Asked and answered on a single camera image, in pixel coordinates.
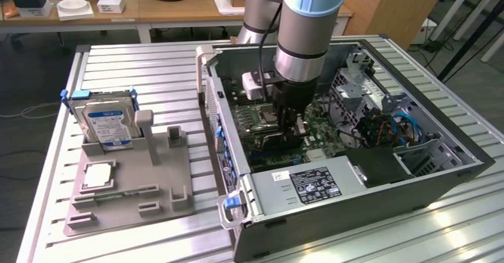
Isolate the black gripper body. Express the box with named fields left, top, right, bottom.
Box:
left=270, top=78, right=319, bottom=113

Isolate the CPU socket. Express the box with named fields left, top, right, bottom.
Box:
left=255, top=103, right=279, bottom=127

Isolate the green motherboard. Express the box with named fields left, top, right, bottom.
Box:
left=229, top=78, right=347, bottom=172

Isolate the metal disk bay cage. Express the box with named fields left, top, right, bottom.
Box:
left=328, top=52, right=413, bottom=128

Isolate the grey power supply unit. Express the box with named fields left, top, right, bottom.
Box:
left=250, top=155, right=370, bottom=216

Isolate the white paper booklet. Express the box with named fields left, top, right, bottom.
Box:
left=211, top=0, right=246, bottom=17

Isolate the black open PC case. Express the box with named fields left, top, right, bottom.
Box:
left=193, top=34, right=496, bottom=263

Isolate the wooden cabinet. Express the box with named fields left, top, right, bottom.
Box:
left=338, top=0, right=449, bottom=50

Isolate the hard disk in blue carrier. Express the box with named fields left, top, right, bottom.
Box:
left=58, top=89, right=141, bottom=152

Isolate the grey parts rack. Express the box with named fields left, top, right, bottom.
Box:
left=62, top=109, right=196, bottom=238

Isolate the silver CPU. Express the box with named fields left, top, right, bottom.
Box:
left=81, top=165, right=113, bottom=189

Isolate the green RAM stick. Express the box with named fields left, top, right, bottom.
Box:
left=93, top=192, right=139, bottom=202

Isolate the small white box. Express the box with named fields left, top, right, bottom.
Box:
left=96, top=0, right=127, bottom=14

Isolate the white box with round part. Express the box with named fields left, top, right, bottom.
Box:
left=56, top=0, right=94, bottom=22

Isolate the white box with black top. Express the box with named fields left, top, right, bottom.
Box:
left=10, top=0, right=54, bottom=18

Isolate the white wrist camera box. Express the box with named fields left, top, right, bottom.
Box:
left=240, top=71, right=276, bottom=101

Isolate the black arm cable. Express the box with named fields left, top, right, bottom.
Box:
left=258, top=0, right=284, bottom=81

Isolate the orange wire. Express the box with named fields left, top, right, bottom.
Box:
left=373, top=118, right=397, bottom=147

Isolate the plain grey case handle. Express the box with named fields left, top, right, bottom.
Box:
left=193, top=45, right=217, bottom=94

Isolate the blue wire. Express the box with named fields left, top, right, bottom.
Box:
left=387, top=112, right=425, bottom=146

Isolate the grey case handle blue latch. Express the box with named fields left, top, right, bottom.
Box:
left=217, top=190, right=255, bottom=231

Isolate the white table frame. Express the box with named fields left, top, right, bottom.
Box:
left=427, top=0, right=504, bottom=63

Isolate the grey floor cable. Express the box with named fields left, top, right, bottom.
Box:
left=0, top=103, right=60, bottom=119

